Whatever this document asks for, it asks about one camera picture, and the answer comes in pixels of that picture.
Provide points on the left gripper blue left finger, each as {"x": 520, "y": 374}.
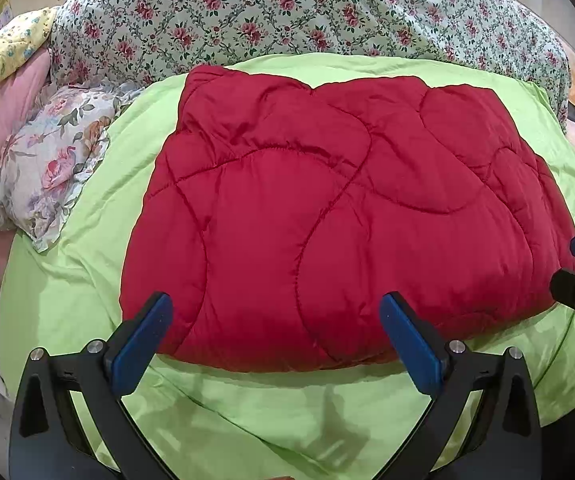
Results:
{"x": 47, "y": 440}

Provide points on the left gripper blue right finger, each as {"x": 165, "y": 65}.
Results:
{"x": 504, "y": 437}

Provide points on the red quilted jacket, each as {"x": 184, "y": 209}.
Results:
{"x": 278, "y": 215}

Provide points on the large floral print pillow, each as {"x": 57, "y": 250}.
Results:
{"x": 46, "y": 163}

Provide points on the yellow floral cloth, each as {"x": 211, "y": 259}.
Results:
{"x": 22, "y": 37}

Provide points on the small rose print quilt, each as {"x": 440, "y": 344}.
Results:
{"x": 149, "y": 40}

